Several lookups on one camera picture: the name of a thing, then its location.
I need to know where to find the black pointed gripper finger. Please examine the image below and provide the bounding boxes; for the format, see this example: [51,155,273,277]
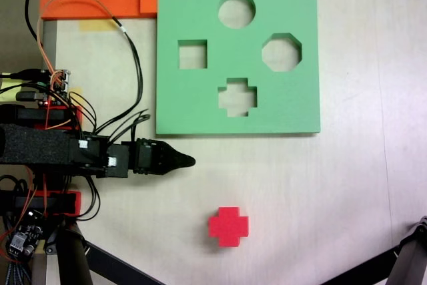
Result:
[163,143,197,175]

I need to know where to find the red cross columnar block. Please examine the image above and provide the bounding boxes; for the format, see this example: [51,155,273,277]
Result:
[208,206,250,248]

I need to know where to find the green shape sorter board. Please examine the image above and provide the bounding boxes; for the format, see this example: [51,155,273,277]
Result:
[155,0,322,138]

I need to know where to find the red black table clamp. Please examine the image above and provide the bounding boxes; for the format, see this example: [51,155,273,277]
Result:
[0,103,83,131]
[0,190,83,218]

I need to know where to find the yellow tape square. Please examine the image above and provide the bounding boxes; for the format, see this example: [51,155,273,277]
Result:
[68,87,84,105]

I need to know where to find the black tripod leg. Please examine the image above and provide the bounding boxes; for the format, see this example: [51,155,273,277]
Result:
[319,250,400,285]
[83,240,165,285]
[388,216,427,285]
[55,221,93,285]

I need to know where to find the black USB plug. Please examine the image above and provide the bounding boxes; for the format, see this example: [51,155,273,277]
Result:
[15,90,47,101]

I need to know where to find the yellow tape strip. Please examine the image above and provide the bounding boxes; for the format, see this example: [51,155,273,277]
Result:
[78,19,117,32]

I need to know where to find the black circuit board with capacitors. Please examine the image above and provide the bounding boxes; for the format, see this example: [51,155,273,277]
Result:
[6,211,46,261]

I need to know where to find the yellow sticky note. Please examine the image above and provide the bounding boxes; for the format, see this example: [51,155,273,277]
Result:
[0,77,24,101]

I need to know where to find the black gripper motor wire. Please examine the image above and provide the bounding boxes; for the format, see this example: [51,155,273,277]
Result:
[109,109,151,146]

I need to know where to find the thin black wire loop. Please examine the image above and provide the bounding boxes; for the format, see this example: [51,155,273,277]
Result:
[77,176,101,222]

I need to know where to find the green circuit board with wires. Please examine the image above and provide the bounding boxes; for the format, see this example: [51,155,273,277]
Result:
[39,68,73,105]

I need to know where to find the thin black arm wires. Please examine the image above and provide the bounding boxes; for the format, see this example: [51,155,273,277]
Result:
[95,17,145,134]

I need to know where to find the black USB cable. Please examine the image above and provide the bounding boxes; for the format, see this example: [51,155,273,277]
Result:
[0,69,43,82]

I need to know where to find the blue white braided cable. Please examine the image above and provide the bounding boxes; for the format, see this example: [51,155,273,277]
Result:
[2,260,28,285]

